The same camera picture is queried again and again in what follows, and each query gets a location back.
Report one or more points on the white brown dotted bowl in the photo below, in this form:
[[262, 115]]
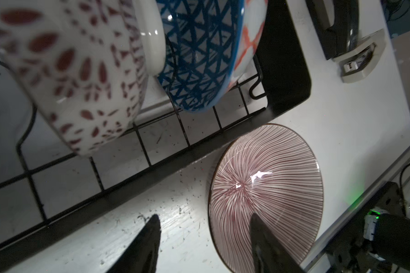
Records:
[[84, 64]]

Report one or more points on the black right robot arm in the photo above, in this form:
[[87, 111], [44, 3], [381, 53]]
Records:
[[375, 239]]

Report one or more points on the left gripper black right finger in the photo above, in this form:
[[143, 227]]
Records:
[[268, 253]]

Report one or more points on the black wire dish rack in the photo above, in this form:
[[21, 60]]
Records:
[[282, 78]]

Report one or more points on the purple striped bowl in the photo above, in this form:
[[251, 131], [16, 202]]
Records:
[[271, 172]]

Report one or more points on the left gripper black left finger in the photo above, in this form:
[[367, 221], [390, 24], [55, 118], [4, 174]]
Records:
[[142, 254]]

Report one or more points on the blue patterned bowl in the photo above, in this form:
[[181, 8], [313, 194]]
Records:
[[202, 38]]

